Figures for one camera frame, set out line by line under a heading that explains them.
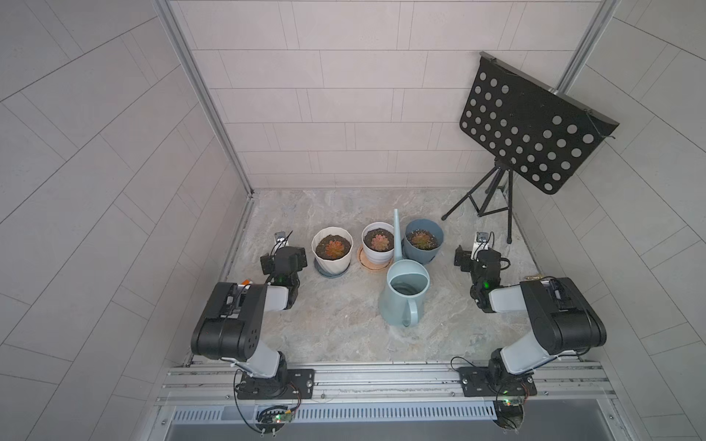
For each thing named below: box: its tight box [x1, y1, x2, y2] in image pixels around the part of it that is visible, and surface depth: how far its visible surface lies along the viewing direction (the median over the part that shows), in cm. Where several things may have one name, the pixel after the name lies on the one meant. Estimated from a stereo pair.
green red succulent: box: [406, 228, 438, 250], surface depth 95 cm
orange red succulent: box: [324, 238, 345, 259], surface depth 89 cm
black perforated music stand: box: [441, 52, 621, 244], surface depth 77 cm
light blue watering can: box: [378, 208, 431, 328], surface depth 72 cm
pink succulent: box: [371, 233, 390, 251], surface depth 91 cm
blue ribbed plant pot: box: [401, 218, 445, 265], surface depth 94 cm
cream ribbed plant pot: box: [310, 226, 354, 275], surface depth 90 cm
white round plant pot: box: [361, 221, 395, 265], surface depth 91 cm
